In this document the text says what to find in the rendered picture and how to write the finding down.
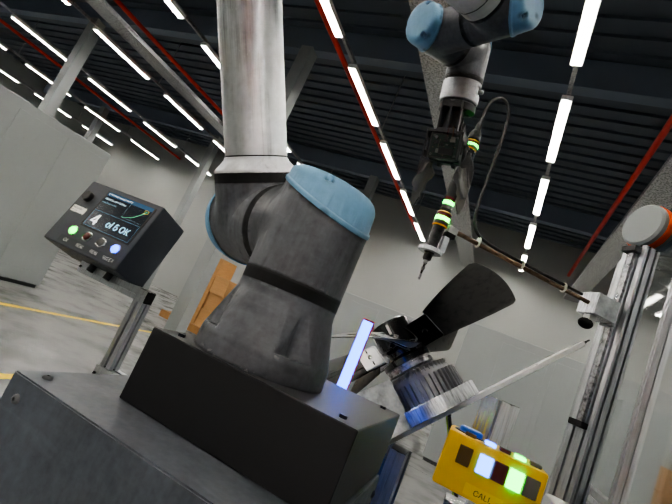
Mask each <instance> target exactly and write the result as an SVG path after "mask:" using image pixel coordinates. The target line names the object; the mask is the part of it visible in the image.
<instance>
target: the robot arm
mask: <svg viewBox="0 0 672 504"><path fill-rule="evenodd" d="M444 1H446V2H447V3H448V4H449V5H450V6H448V7H446V8H443V7H442V5H441V4H439V3H435V2H434V1H430V0H428V1H424V2H422V3H420V4H419V5H418V6H417V7H416V8H415V9H414V10H413V11H412V13H411V15H410V16H409V19H408V21H407V26H406V37H407V39H408V41H409V42H410V43H411V44H412V45H414V46H415V47H417V48H418V50H419V51H420V52H424V53H425V54H427V55H428V56H430V57H432V58H433V59H435V60H436V61H438V62H440V63H441V64H443V65H444V66H446V67H447V69H446V73H445V78H444V81H443V85H442V90H441V94H440V99H439V101H440V104H439V109H438V110H439V111H440V115H439V120H438V124H437V128H436V129H432V128H428V129H427V133H426V138H425V142H424V147H423V151H422V156H421V158H420V160H419V163H418V169H417V174H416V175H415V176H414V178H413V180H412V186H413V188H412V194H411V202H412V206H415V205H416V204H417V202H418V201H419V200H420V199H421V198H420V197H421V193H422V192H423V191H424V190H425V187H426V184H427V182H428V181H429V180H430V179H432V178H433V176H434V175H435V172H434V169H433V167H432V165H433V162H436V163H437V167H439V168H440V167H441V166H442V165H447V166H451V168H452V169H453V170H455V167H458V170H457V172H455V173H454V174H453V180H454V182H455V183H456V186H457V190H456V196H457V202H456V212H457V215H458V214H460V213H461V211H462V209H463V208H464V206H465V203H466V200H467V197H468V193H469V189H470V187H471V183H472V179H473V175H474V164H473V161H472V158H471V155H472V153H471V152H468V150H470V147H469V146H468V142H469V139H468V138H467V135H466V124H465V123H464V118H469V117H473V116H474V115H475V111H476V107H477V105H478V101H479V95H483V94H484V91H483V90H481V88H482V85H483V81H484V77H485V72H486V68H487V64H488V60H489V56H490V54H491V51H492V42H493V41H497V40H501V39H504V38H508V37H512V38H513V37H515V36H516V35H518V34H521V33H524V32H527V31H530V30H533V29H534V28H535V27H536V26H537V25H538V24H539V22H540V21H541V18H542V15H543V10H544V0H444ZM216 6H217V24H218V42H219V60H220V78H221V96H222V114H223V133H224V151H225V158H224V161H223V162H222V163H221V164H220V165H219V166H218V167H217V169H216V170H215V171H214V179H215V194H214V195H213V197H212V198H211V200H210V201H209V203H208V206H207V209H206V213H205V225H206V230H207V233H208V236H209V238H210V240H211V242H212V243H213V245H214V246H215V247H216V248H217V249H218V250H219V251H220V252H221V253H222V254H224V255H225V256H227V257H228V258H230V259H231V260H233V261H235V262H237V263H239V264H242V265H247V266H246V268H245V270H244V272H243V275H242V277H241V279H240V281H239V282H238V284H237V285H236V286H235V287H234V288H233V289H232V291H231V292H230V293H229V294H228V295H227V296H226V297H225V298H224V299H223V301H222V302H221V303H220V304H219V305H218V306H217V307H216V308H215V309H214V310H213V312H212V313H211V314H210V315H209V316H208V317H207V318H206V319H205V320H204V322H203V323H202V325H201V327H200V329H199V331H198V333H197V336H196V338H195V340H194V341H195V343H196V344H197V345H198V346H199V347H201V348H202V349H203V350H205V351H207V352H208V353H210V354H211V355H213V356H215V357H217V358H219V359H221V360H223V361H225V362H227V363H229V364H231V365H233V366H235V367H237V368H239V369H241V370H244V371H246V372H248V373H251V374H253V375H255V376H258V377H260V378H263V379H265V380H268V381H271V382H274V383H276V384H279V385H282V386H285V387H288V388H292V389H295V390H299V391H303V392H307V393H314V394H319V393H321V391H322V388H323V386H324V383H325V381H326V378H327V376H328V369H329V358H330V347H331V336H332V325H333V321H334V318H335V315H336V313H337V310H338V308H339V306H340V303H341V301H342V299H343V296H344V294H345V291H346V289H347V286H348V284H349V282H350V279H351V277H352V274H353V272H354V270H355V267H356V265H357V262H358V260H359V257H360V255H361V253H362V250H363V248H364V245H365V243H366V240H369V238H370V235H369V233H370V230H371V227H372V224H373V222H374V219H375V208H374V206H373V204H372V202H371V201H370V200H369V199H368V198H367V197H366V196H365V195H364V194H363V193H361V192H360V191H359V190H357V189H356V188H355V187H353V186H352V185H350V184H348V183H347V182H345V181H343V180H342V179H340V178H338V177H336V176H334V175H332V174H330V173H328V172H326V171H323V170H321V169H319V168H316V167H313V166H310V165H305V164H297V165H293V164H292V163H291V162H290V161H289V159H288V158H287V130H286V99H285V68H284V37H283V5H282V0H216ZM427 138H428V142H427ZM429 141H430V144H429ZM426 142H427V146H426ZM428 146H429V148H428ZM425 147H426V150H425Z"/></svg>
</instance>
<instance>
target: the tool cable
mask: <svg viewBox="0 0 672 504"><path fill-rule="evenodd" d="M496 100H502V101H504V103H505V104H506V107H507V118H506V122H505V126H504V129H503V133H502V136H501V138H500V141H499V144H498V147H497V150H496V152H495V155H494V158H493V160H492V163H491V166H490V168H489V171H488V174H487V177H486V179H485V182H484V185H483V188H482V190H481V193H480V196H479V199H478V202H477V205H476V209H475V213H474V218H473V227H474V231H475V233H476V235H477V236H478V239H477V241H478V242H479V243H478V245H477V246H476V245H475V247H476V248H478V247H479V246H480V244H481V242H482V241H483V242H484V243H485V244H487V245H488V246H490V247H491V248H493V249H495V250H496V251H498V252H500V253H502V254H503V255H505V256H507V257H509V258H511V259H513V260H514V261H516V262H518V263H520V264H522V267H521V268H518V270H520V271H521V270H522V269H523V268H524V266H526V267H528V268H530V269H532V270H534V271H535V272H537V273H539V274H541V275H543V276H545V277H547V278H549V279H551V280H553V281H555V282H557V283H558V284H560V285H561V286H563V287H564V290H563V291H561V290H560V292H561V293H564V292H565V291H566V290H567V288H568V289H570V290H572V291H574V292H576V293H578V294H580V295H583V294H584V293H582V292H580V291H578V290H576V289H574V288H573V287H571V286H569V285H567V283H565V282H564V283H563V282H561V281H559V280H557V279H555V278H553V277H552V276H550V275H548V274H546V273H544V272H542V271H540V270H538V269H536V268H534V267H532V266H531V265H529V264H527V263H525V261H524V260H522V261H521V260H519V259H517V258H515V257H514V256H512V255H510V254H508V253H506V252H504V251H503V250H501V249H499V248H497V247H496V246H494V245H492V244H491V243H489V242H488V241H487V240H485V239H484V238H483V237H482V236H481V235H480V233H479V232H478V229H477V224H476V222H477V215H478V210H479V207H480V203H481V200H482V197H483V195H484V192H485V189H486V186H487V183H488V181H489V178H490V175H491V172H492V170H493V167H494V164H495V162H496V159H497V156H498V154H499V151H500V148H501V145H502V142H503V140H504V137H505V134H506V131H507V127H508V124H509V120H510V105H509V103H508V101H507V100H506V99H505V98H504V97H495V98H493V99H492V100H490V102H489V103H488V104H487V106H486V107H485V109H484V111H483V113H482V116H481V118H480V120H479V122H481V123H482V121H483V119H484V116H485V114H486V112H487V110H488V108H489V107H490V105H491V104H492V103H493V102H494V101H496Z"/></svg>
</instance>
